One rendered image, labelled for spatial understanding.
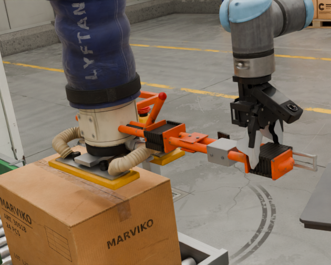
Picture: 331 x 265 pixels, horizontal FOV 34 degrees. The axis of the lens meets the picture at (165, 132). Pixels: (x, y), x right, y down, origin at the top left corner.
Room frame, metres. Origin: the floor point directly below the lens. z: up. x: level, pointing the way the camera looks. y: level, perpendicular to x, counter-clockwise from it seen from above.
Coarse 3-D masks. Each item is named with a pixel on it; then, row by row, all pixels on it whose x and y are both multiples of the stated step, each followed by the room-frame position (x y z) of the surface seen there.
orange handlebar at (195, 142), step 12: (144, 96) 1.85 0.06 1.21; (156, 96) 1.79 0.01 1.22; (132, 132) 1.47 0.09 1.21; (180, 132) 1.39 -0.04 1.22; (180, 144) 1.33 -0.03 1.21; (192, 144) 1.30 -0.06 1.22; (204, 144) 1.32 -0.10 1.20; (228, 156) 1.21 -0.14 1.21; (240, 156) 1.18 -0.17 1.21; (288, 168) 1.10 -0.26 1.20
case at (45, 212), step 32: (0, 192) 1.87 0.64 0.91; (32, 192) 1.74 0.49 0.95; (64, 192) 1.70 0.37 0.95; (96, 192) 1.67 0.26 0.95; (128, 192) 1.63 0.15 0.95; (160, 192) 1.67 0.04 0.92; (32, 224) 1.69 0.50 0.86; (64, 224) 1.49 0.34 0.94; (96, 224) 1.51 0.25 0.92; (128, 224) 1.58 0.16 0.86; (160, 224) 1.66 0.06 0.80; (32, 256) 1.74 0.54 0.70; (64, 256) 1.53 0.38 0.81; (96, 256) 1.50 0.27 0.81; (128, 256) 1.57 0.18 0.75; (160, 256) 1.65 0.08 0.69
